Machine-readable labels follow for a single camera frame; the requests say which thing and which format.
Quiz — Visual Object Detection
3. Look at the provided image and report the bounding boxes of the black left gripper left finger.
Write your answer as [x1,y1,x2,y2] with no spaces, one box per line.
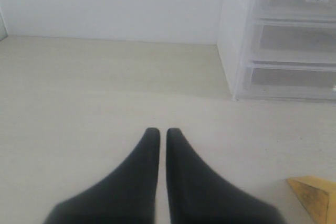
[44,127,160,223]

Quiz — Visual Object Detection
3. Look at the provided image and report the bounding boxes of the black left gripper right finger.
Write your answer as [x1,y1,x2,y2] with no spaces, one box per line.
[166,128,286,223]

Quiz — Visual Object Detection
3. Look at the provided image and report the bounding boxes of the yellow cheese wedge block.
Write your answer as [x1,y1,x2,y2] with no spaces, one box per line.
[287,176,335,224]

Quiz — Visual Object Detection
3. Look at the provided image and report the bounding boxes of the clear bottom wide drawer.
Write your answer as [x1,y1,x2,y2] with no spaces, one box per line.
[234,60,335,101]

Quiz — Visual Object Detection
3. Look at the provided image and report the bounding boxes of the clear wide drawer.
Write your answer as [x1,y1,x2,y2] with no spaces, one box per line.
[244,20,335,65]
[234,60,335,101]

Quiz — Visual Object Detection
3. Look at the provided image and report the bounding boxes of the clear middle wide drawer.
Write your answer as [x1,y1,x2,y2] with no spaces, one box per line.
[244,20,335,65]

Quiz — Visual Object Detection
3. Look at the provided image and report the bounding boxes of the white plastic drawer cabinet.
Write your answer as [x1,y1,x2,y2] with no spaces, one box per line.
[217,0,335,101]

